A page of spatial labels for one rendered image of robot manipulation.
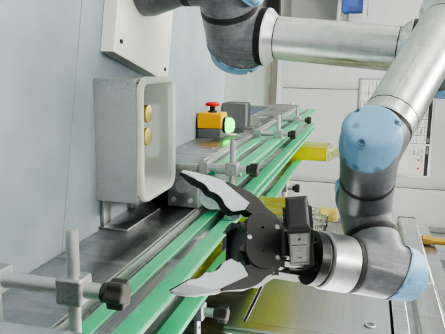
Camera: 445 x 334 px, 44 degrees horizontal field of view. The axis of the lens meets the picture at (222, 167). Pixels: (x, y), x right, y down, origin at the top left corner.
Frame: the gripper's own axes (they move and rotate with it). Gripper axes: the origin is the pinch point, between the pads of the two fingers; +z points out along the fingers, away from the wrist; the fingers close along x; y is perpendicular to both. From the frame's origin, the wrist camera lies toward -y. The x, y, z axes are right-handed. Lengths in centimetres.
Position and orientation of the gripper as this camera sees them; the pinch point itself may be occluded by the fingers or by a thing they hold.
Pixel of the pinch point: (175, 225)
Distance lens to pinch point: 64.6
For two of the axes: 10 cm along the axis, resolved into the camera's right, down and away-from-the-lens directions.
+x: 0.4, -8.7, 4.9
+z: -9.3, -2.1, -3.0
